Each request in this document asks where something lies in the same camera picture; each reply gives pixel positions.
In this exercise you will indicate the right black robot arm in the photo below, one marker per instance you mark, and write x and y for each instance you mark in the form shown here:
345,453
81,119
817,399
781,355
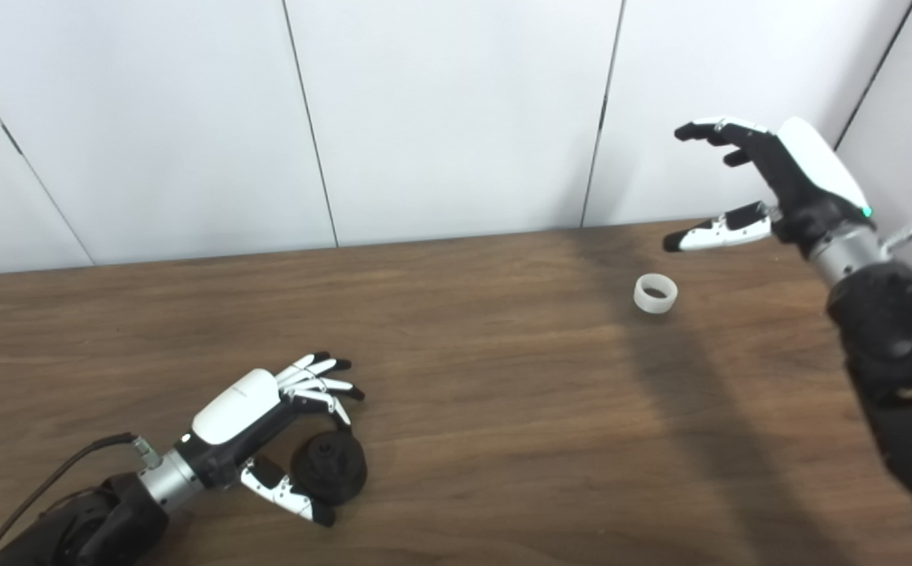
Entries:
896,354

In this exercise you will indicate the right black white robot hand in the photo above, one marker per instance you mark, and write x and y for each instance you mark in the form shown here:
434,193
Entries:
810,181

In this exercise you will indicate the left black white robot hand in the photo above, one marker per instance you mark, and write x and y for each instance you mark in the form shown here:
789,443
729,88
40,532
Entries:
232,413

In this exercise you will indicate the round black part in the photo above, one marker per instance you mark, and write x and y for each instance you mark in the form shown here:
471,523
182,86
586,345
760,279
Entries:
338,472

